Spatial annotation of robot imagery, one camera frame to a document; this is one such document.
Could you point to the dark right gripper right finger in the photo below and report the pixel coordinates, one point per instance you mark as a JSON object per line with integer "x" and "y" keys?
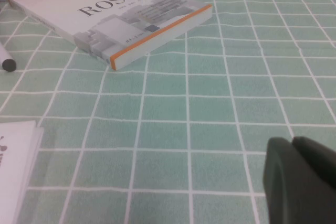
{"x": 320, "y": 182}

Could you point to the white orange ROS book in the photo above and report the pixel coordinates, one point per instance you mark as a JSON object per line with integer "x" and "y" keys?
{"x": 78, "y": 11}

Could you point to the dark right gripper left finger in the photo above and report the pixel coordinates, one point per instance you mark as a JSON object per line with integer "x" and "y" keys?
{"x": 283, "y": 182}

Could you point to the white marker black cap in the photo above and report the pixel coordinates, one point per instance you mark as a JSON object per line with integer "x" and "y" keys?
{"x": 9, "y": 64}

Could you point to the green checked tablecloth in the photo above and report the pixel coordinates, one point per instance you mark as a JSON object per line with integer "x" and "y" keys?
{"x": 183, "y": 103}

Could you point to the brochure with AgileX logo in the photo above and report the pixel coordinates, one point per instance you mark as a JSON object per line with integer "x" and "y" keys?
{"x": 15, "y": 169}

